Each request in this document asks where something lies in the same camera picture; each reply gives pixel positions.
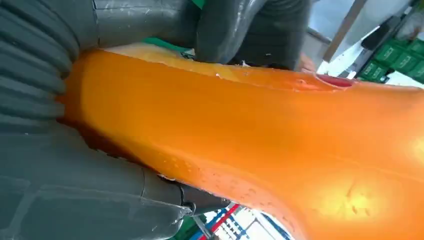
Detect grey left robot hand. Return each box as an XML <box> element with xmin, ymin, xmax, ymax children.
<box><xmin>194</xmin><ymin>0</ymin><xmax>269</xmax><ymax>65</ymax></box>

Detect person's hand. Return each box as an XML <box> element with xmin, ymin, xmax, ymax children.
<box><xmin>296</xmin><ymin>52</ymin><xmax>317</xmax><ymax>74</ymax></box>

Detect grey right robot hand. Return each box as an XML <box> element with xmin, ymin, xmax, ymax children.
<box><xmin>0</xmin><ymin>0</ymin><xmax>231</xmax><ymax>240</ymax></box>

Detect green table mat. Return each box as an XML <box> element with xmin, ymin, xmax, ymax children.
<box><xmin>141</xmin><ymin>0</ymin><xmax>207</xmax><ymax>55</ymax></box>

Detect green plastic crate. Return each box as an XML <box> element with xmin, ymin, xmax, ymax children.
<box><xmin>406</xmin><ymin>39</ymin><xmax>424</xmax><ymax>57</ymax></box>
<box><xmin>373</xmin><ymin>42</ymin><xmax>399</xmax><ymax>63</ymax></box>
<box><xmin>390</xmin><ymin>52</ymin><xmax>420</xmax><ymax>73</ymax></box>
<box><xmin>358</xmin><ymin>60</ymin><xmax>389</xmax><ymax>83</ymax></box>
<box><xmin>170</xmin><ymin>214</ymin><xmax>208</xmax><ymax>240</ymax></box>

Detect black machine part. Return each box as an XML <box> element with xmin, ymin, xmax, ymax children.
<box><xmin>360</xmin><ymin>16</ymin><xmax>403</xmax><ymax>51</ymax></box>

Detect white blue red printed box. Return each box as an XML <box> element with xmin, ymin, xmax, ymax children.
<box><xmin>188</xmin><ymin>202</ymin><xmax>292</xmax><ymax>240</ymax></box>

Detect brown wooden post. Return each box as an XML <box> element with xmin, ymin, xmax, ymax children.
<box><xmin>322</xmin><ymin>0</ymin><xmax>369</xmax><ymax>63</ymax></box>

